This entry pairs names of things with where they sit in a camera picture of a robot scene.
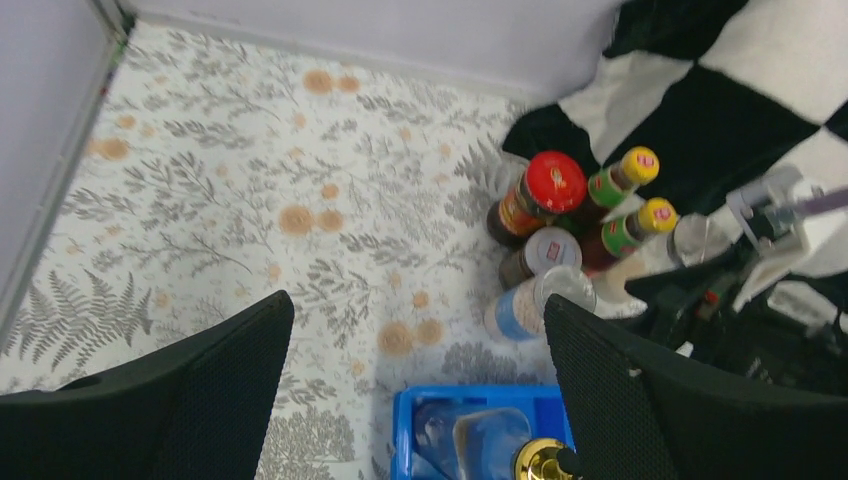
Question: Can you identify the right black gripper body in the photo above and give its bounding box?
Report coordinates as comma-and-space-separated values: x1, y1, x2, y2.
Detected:
624, 251, 847, 397

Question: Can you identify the tall glass spice canister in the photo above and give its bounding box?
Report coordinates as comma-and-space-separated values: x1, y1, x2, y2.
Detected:
592, 214, 735, 319

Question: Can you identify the white lid sauce jar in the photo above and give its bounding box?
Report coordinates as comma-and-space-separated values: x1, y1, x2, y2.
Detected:
498, 226, 582, 290

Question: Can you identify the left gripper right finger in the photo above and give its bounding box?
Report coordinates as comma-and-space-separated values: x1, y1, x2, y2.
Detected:
544, 295, 847, 479

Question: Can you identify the red lid chili jar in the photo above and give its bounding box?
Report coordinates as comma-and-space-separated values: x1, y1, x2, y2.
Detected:
486, 151, 588, 248

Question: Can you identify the sauce bottle yellow cap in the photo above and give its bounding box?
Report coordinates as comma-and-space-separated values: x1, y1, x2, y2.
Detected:
571, 146, 660, 227
579, 197, 679, 276

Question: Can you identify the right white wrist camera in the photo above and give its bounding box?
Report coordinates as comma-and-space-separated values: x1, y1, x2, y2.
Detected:
725, 164, 848, 313

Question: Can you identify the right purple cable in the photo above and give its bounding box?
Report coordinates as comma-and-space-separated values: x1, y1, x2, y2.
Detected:
791, 186, 848, 217

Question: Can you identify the black white checkered pillow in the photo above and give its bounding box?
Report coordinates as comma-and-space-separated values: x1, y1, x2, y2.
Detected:
503, 1, 847, 214

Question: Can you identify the floral fern tablecloth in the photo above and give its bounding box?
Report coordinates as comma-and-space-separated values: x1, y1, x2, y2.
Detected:
1, 23, 555, 479

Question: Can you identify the metal lid shaker jar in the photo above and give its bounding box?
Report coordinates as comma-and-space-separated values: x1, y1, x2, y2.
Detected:
483, 265, 597, 342

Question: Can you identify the blue divided plastic bin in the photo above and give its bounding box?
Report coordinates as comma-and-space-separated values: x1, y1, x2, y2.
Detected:
390, 385, 575, 479

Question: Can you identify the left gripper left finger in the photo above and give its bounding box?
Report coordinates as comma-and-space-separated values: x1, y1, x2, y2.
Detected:
1, 291, 295, 479

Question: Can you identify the glass oil bottle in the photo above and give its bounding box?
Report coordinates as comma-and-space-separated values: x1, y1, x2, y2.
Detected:
412, 401, 583, 479

